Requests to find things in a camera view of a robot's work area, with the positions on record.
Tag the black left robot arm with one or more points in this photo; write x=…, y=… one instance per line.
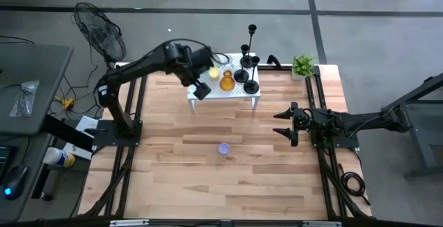
x=138, y=64

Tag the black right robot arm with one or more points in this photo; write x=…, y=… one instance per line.
x=363, y=123

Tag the dark metal stand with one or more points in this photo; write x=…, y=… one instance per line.
x=412, y=96

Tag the black computer mouse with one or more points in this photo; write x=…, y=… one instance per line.
x=15, y=182

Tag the silver bracket plate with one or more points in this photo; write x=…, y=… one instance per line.
x=322, y=224
x=129, y=223

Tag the white yellow wipes canister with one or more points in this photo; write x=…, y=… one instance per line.
x=59, y=157

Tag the grey side desk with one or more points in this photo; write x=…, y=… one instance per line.
x=48, y=68

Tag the white paper sheet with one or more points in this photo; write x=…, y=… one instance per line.
x=86, y=123
x=79, y=151

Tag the white perforated shelf riser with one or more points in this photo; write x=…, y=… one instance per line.
x=239, y=93

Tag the yellow candle jar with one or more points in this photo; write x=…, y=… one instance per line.
x=214, y=73

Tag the amber ribbed glass candle holder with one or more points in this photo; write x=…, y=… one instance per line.
x=227, y=83

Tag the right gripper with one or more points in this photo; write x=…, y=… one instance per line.
x=302, y=121

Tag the green plant in white pot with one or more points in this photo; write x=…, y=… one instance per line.
x=303, y=66

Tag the purple candle jar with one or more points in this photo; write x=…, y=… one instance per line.
x=224, y=148

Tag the clear plastic bag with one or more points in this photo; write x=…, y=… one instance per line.
x=25, y=97

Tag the short black candlestick holder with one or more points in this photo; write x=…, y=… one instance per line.
x=241, y=76

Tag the tall black candlestick holder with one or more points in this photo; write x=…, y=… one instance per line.
x=246, y=61

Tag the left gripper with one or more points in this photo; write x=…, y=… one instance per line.
x=199, y=61

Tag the yellow power plug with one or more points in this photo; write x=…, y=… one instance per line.
x=65, y=102

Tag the black floor fan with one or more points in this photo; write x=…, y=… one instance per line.
x=100, y=33

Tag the laptop screen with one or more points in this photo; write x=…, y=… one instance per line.
x=4, y=164

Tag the medium black candlestick holder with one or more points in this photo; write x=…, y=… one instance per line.
x=251, y=87

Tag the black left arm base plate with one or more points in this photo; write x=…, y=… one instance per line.
x=104, y=138

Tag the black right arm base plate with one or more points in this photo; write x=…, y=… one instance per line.
x=346, y=143

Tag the grey desk top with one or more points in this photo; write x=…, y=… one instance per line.
x=34, y=144

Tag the black desk leg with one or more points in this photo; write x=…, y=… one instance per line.
x=50, y=185

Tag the black rectangular box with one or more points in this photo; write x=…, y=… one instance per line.
x=62, y=133

